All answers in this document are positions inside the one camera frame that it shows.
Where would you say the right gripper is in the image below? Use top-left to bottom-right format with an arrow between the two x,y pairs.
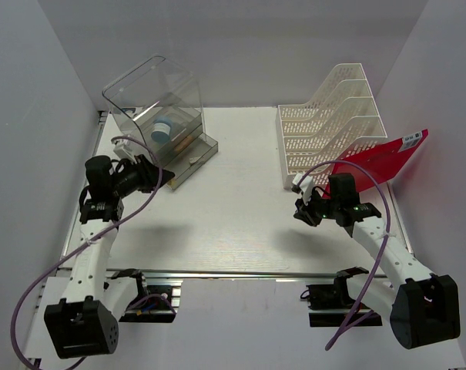
293,188 -> 340,227

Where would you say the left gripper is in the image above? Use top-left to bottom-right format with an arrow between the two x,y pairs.
111,154 -> 174,198

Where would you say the beige eraser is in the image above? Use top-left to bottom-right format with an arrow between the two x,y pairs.
189,156 -> 201,166

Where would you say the blue white small jar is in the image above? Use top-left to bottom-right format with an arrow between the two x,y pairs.
151,116 -> 173,143

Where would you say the orange highlighter pen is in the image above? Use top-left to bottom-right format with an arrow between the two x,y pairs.
174,136 -> 195,153

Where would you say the red plastic folder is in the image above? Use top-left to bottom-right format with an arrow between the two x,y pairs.
331,129 -> 429,193

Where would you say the clear acrylic drawer organizer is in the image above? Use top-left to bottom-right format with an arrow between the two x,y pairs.
102,55 -> 219,190

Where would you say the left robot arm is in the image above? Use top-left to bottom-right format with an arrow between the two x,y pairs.
44,155 -> 175,359

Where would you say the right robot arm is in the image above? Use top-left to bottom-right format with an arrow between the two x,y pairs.
292,173 -> 461,349

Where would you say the cream plastic file rack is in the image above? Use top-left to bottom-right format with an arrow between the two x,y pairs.
276,63 -> 387,190

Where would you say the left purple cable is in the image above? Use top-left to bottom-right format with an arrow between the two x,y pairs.
9,136 -> 168,370

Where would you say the purple cable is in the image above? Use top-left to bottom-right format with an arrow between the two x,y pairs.
297,160 -> 392,352
9,136 -> 168,370

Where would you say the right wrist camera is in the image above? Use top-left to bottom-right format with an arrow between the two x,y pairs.
291,173 -> 314,204

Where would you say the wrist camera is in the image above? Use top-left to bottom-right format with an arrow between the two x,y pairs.
112,139 -> 134,161
291,173 -> 314,204

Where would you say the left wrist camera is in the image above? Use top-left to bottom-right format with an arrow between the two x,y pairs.
112,139 -> 134,161

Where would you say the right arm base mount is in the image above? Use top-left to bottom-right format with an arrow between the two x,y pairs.
300,267 -> 369,328

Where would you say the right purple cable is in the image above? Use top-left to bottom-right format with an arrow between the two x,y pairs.
297,160 -> 392,352

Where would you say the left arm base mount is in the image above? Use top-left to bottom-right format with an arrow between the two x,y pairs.
104,268 -> 182,323

